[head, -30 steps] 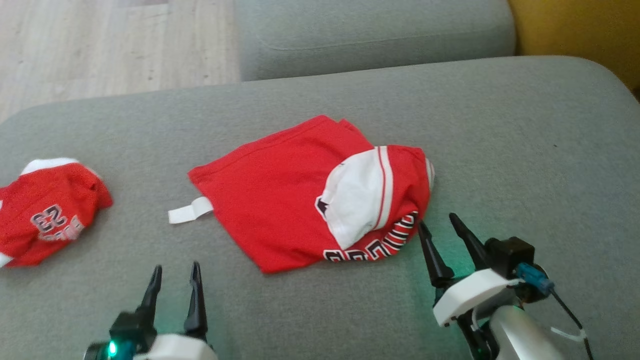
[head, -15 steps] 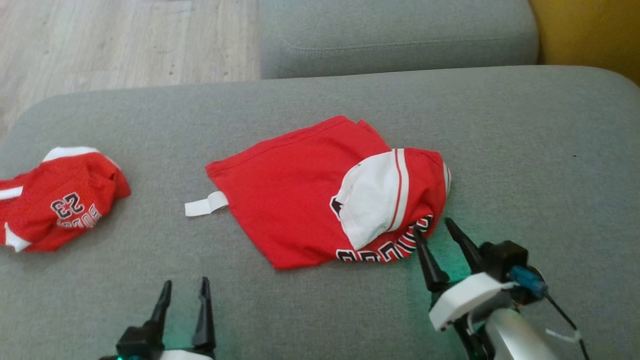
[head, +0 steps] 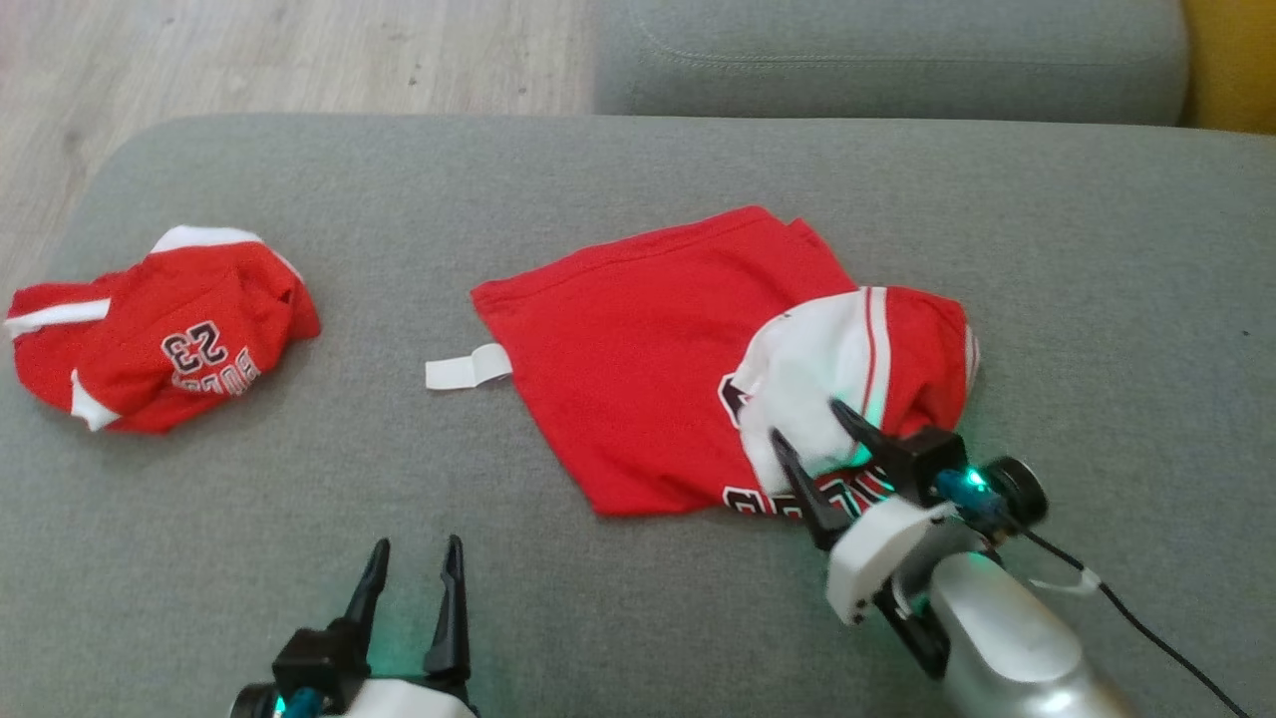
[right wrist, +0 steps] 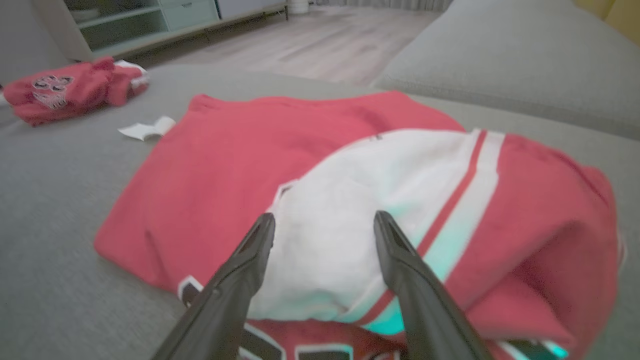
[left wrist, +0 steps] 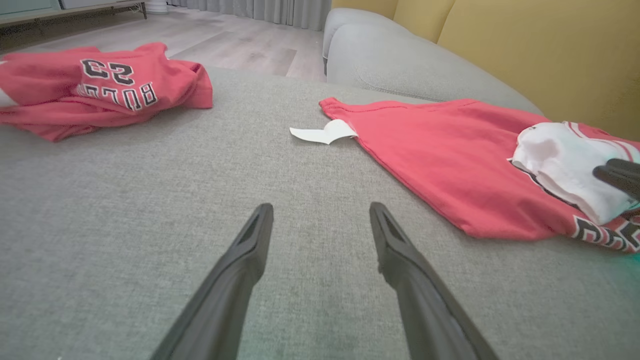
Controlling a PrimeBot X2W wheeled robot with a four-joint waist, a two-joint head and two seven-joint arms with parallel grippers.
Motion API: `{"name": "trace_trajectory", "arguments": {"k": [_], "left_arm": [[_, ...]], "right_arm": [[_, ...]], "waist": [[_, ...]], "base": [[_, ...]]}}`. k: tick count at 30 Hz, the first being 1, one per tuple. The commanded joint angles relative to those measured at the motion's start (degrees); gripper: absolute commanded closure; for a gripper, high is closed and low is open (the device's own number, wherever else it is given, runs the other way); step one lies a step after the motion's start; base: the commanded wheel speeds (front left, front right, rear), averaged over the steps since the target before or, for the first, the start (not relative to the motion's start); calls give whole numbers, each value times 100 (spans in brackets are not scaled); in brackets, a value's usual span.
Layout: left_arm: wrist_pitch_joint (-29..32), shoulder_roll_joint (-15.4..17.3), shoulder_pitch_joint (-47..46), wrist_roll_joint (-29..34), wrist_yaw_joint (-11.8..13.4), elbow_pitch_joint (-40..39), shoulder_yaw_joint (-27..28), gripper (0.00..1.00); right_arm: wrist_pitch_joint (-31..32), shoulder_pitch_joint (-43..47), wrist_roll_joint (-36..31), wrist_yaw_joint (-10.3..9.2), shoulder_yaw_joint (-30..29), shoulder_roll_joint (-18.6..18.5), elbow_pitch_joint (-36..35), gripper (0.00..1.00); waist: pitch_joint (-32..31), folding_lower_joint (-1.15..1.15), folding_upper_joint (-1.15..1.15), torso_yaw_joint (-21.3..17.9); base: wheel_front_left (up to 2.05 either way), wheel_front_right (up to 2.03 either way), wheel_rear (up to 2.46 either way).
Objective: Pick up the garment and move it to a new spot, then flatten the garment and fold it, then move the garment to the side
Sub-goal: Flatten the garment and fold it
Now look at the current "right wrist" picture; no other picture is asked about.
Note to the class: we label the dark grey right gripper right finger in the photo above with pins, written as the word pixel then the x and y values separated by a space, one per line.
pixel 425 310

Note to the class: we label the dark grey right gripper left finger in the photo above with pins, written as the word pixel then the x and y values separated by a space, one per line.
pixel 225 300

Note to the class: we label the red garment with white stripes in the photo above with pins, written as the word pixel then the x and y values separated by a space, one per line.
pixel 225 170

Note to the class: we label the small white paper tag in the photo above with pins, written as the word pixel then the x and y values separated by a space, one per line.
pixel 147 129

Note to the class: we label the large grey sofa seat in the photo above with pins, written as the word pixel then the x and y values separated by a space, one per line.
pixel 50 225

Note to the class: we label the red jersey with number print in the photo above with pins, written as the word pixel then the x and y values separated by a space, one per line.
pixel 80 92

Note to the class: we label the grey sofa seat cushion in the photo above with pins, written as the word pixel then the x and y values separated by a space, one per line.
pixel 510 60

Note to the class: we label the low mint and grey cabinet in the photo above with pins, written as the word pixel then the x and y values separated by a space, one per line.
pixel 150 20

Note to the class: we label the white ribbed cylinder appliance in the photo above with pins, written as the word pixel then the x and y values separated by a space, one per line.
pixel 298 5

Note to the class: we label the grey pleated curtain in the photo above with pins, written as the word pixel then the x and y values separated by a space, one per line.
pixel 385 4

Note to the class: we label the narrow yellow sofa back cushion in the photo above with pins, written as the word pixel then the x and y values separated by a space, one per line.
pixel 592 6

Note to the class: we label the wide yellow sofa back cushion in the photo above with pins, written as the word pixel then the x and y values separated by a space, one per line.
pixel 627 17

